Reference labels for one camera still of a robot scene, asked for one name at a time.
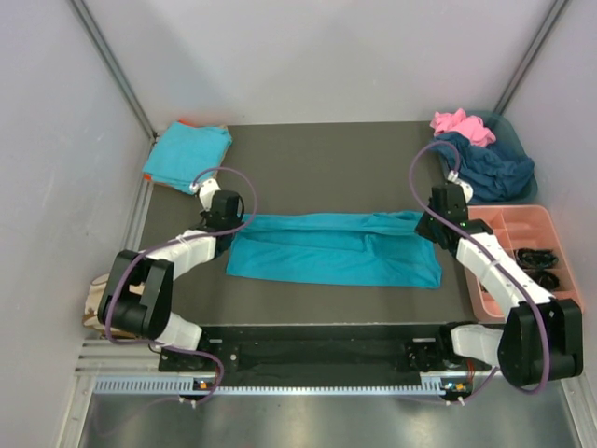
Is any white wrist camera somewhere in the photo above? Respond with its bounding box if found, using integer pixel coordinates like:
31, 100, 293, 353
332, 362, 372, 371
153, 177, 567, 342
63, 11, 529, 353
447, 170, 474, 203
189, 178, 220, 211

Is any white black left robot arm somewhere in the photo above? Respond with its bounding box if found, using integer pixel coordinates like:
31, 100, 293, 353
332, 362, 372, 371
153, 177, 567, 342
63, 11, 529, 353
97, 190, 244, 371

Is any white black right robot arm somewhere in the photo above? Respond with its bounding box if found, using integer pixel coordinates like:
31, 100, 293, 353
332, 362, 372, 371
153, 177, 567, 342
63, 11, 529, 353
415, 183, 584, 393

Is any pink t shirt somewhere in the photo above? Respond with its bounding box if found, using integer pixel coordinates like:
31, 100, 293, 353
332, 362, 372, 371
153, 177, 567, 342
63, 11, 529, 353
430, 108, 496, 147

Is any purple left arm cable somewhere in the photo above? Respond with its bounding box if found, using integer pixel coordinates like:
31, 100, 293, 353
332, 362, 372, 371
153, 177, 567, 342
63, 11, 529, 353
103, 166, 258, 407

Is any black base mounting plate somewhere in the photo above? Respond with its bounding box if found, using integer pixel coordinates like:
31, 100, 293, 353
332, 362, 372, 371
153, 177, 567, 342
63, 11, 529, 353
158, 324, 495, 386

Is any white slotted cable duct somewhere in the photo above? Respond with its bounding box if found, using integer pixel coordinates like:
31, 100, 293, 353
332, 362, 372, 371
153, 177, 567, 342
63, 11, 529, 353
93, 376, 472, 399

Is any teal plastic basket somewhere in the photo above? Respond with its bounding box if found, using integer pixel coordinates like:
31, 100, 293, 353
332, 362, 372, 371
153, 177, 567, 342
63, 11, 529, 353
441, 111, 537, 204

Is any black cable bundle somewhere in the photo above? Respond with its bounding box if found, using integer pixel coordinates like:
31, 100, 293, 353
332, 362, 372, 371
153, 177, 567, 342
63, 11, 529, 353
515, 246, 561, 268
534, 270, 563, 291

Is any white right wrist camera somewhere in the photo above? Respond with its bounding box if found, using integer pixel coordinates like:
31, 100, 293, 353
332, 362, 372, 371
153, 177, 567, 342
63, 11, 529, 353
447, 170, 474, 203

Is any aluminium frame rail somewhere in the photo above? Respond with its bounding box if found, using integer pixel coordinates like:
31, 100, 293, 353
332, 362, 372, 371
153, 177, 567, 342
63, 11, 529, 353
66, 0, 158, 142

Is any navy blue t shirt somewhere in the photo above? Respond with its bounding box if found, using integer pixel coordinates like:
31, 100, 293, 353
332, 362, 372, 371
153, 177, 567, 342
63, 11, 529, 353
432, 132, 535, 204

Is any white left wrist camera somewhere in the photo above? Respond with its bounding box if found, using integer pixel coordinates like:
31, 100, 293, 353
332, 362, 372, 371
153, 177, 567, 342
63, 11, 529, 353
189, 178, 220, 211

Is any pink compartment tray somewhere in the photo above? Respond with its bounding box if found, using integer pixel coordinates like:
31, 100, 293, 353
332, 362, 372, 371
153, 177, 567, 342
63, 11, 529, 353
465, 204, 585, 323

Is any beige cloth bag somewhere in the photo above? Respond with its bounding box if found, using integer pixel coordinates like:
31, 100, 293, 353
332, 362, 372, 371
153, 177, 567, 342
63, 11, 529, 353
82, 273, 109, 336

